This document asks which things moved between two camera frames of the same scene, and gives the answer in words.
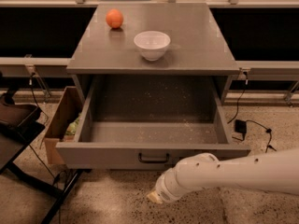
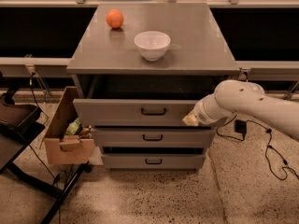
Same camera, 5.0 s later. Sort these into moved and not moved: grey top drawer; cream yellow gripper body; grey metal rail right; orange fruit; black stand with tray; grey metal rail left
Moved: cream yellow gripper body; grey top drawer
Not moved: grey metal rail right; black stand with tray; grey metal rail left; orange fruit
